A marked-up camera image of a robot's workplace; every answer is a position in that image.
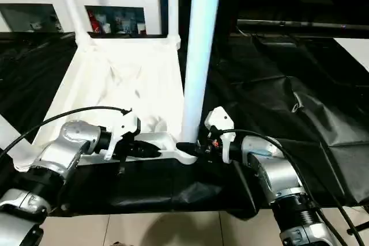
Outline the white plastic table top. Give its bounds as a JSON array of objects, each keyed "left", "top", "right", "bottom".
[{"left": 14, "top": 35, "right": 199, "bottom": 173}]

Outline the white plastic table leg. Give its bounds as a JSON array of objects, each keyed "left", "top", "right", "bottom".
[
  {"left": 54, "top": 0, "right": 93, "bottom": 52},
  {"left": 0, "top": 113, "right": 32, "bottom": 154},
  {"left": 180, "top": 0, "right": 224, "bottom": 146},
  {"left": 167, "top": 0, "right": 181, "bottom": 48}
]

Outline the black mat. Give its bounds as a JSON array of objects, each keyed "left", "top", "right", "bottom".
[{"left": 0, "top": 31, "right": 369, "bottom": 219}]

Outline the red packet in cabinet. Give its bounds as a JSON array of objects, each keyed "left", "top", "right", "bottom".
[{"left": 88, "top": 11, "right": 99, "bottom": 33}]

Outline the black metal floor bar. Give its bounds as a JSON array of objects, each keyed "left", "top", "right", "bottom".
[{"left": 347, "top": 222, "right": 369, "bottom": 235}]

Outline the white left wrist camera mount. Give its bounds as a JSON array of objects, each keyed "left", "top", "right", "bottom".
[{"left": 103, "top": 108, "right": 142, "bottom": 161}]

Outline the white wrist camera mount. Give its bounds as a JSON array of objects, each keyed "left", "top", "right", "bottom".
[
  {"left": 103, "top": 108, "right": 142, "bottom": 161},
  {"left": 204, "top": 106, "right": 236, "bottom": 163}
]

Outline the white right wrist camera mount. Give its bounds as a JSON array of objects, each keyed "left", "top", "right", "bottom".
[{"left": 204, "top": 106, "right": 236, "bottom": 163}]

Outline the black metal rail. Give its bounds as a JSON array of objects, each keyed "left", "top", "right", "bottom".
[{"left": 238, "top": 20, "right": 369, "bottom": 31}]

